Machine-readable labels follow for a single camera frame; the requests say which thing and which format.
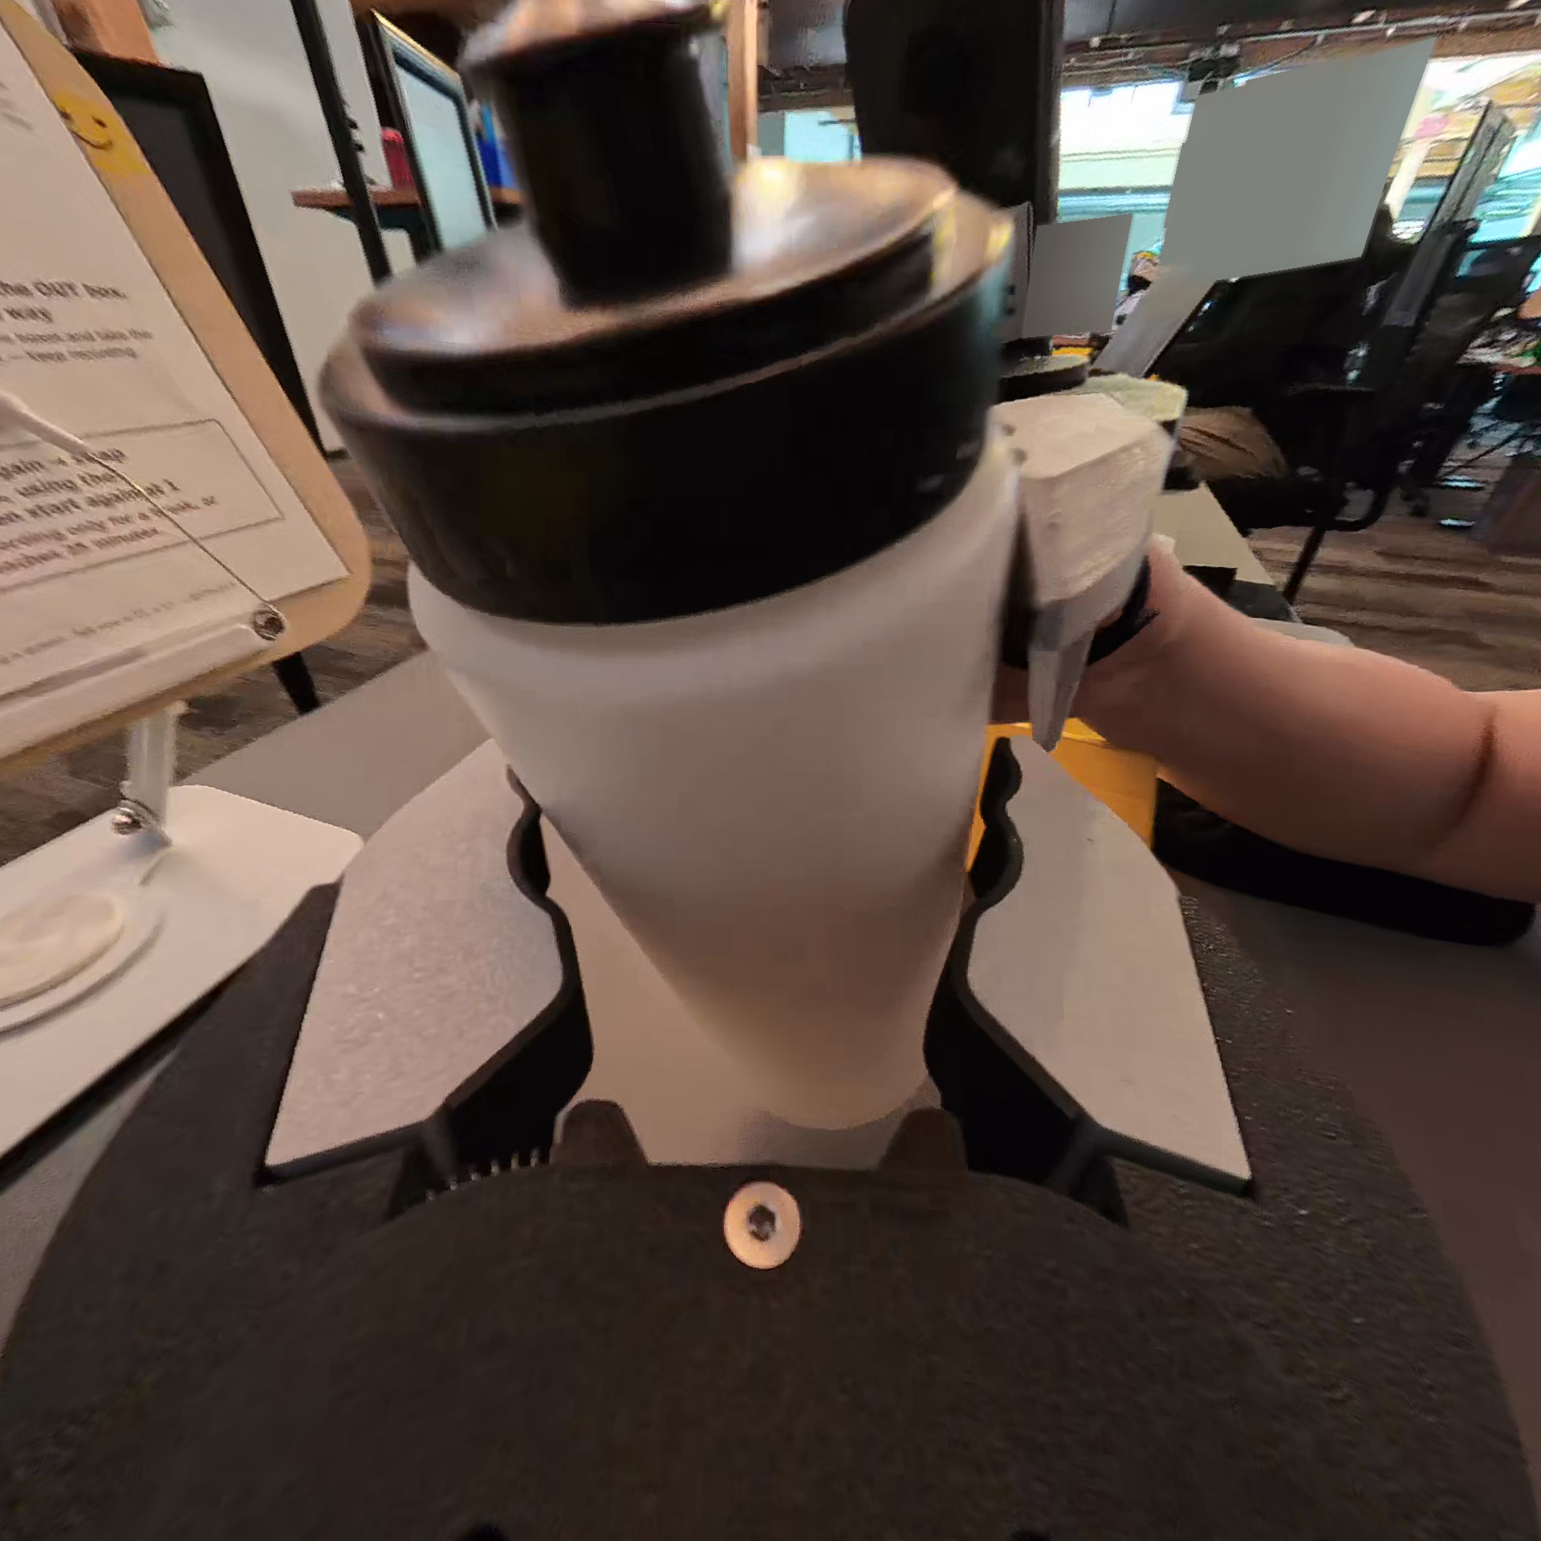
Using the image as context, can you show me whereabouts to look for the wooden easel post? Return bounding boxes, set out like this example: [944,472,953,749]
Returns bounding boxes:
[53,0,160,64]

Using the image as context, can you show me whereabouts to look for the grey side table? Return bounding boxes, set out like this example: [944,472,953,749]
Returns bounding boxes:
[1152,486,1281,594]

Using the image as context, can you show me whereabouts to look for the white board panel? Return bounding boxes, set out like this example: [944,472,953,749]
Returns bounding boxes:
[358,9,497,255]

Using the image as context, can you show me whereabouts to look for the black bottle lid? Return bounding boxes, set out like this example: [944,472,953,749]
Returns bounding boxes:
[318,0,1019,627]

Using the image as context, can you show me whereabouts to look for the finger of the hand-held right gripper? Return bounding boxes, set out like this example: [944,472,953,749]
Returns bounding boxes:
[1026,589,1115,754]
[989,390,1175,610]

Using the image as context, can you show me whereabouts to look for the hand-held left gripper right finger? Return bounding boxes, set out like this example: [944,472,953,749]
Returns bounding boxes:
[921,733,1254,1196]

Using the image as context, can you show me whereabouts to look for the person's right hand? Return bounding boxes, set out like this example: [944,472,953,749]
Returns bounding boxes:
[1074,547,1221,786]

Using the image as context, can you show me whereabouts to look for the yellow plastic bin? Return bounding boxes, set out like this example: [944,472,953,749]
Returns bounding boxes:
[968,719,1160,862]

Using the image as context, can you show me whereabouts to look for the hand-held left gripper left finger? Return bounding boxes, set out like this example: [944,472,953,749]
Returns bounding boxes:
[261,740,595,1194]

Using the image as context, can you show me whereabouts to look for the black framed panel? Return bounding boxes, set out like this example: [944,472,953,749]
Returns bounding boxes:
[72,50,329,459]

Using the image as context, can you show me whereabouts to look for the black metal frame leg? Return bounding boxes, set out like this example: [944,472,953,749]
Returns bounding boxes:
[289,0,395,284]

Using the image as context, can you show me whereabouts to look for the printed instruction sheet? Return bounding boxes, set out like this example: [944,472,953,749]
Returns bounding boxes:
[0,24,351,700]

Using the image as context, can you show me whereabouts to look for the wooden side desk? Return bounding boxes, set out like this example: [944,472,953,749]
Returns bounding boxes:
[292,186,525,260]

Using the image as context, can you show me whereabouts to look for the small white panel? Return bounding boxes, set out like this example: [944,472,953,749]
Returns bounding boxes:
[1029,213,1136,342]

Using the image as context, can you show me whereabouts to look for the person's right forearm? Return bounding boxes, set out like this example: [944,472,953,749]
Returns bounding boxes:
[1209,589,1541,905]

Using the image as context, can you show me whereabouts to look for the large white panel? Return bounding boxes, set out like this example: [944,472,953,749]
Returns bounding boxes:
[1157,35,1437,281]

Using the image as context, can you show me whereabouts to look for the black office chair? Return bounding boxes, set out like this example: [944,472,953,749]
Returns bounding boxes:
[1149,258,1404,603]

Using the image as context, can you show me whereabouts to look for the wooden display board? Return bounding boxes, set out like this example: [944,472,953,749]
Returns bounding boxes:
[0,0,372,772]

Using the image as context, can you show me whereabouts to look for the white plastic bottle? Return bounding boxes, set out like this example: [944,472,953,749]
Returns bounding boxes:
[409,444,1037,1127]

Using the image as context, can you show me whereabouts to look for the white-tipped wire clip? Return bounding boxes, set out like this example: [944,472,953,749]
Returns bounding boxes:
[0,390,289,642]

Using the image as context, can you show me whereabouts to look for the tan cloth bundle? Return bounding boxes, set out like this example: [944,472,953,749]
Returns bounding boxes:
[1173,406,1290,483]

